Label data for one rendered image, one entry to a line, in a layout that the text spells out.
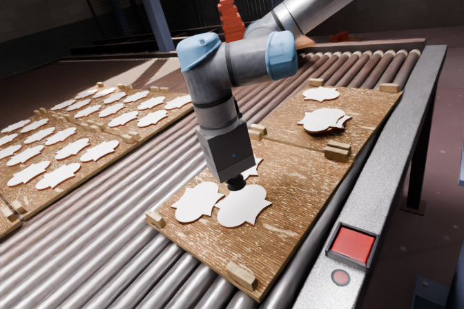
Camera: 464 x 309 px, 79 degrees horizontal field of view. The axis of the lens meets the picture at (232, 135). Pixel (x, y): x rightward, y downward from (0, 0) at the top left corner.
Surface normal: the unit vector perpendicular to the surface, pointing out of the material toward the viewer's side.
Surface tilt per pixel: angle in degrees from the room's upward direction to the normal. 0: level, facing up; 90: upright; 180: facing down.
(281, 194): 0
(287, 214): 0
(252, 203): 0
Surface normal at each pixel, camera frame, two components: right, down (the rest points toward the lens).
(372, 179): -0.22, -0.84
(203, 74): -0.05, 0.47
